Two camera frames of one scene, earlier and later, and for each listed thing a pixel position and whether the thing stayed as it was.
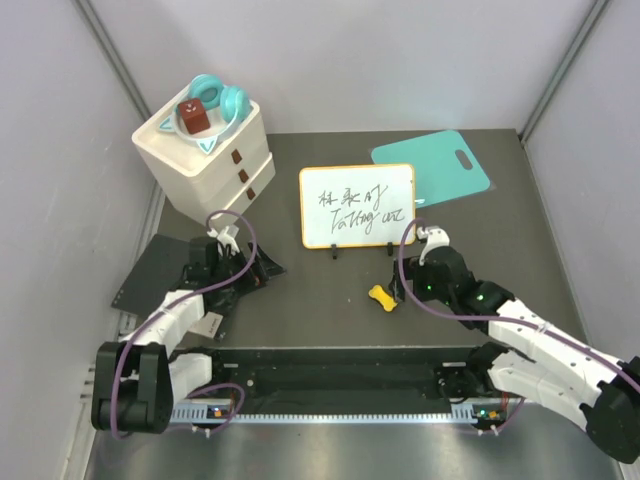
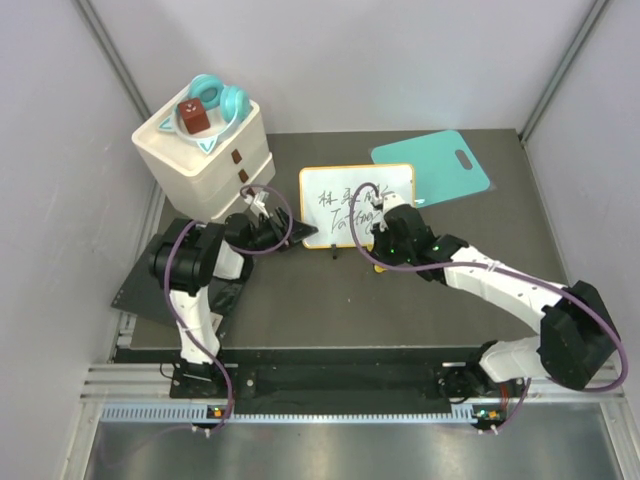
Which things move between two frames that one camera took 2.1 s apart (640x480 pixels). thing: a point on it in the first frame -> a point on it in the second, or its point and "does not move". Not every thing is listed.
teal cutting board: x=438 y=172 does not move
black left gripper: x=263 y=270 -> x=295 y=231
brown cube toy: x=194 y=116 does not move
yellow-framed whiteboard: x=357 y=206 does not move
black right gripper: x=414 y=272 -> x=380 y=238
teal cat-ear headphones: x=208 y=92 does not move
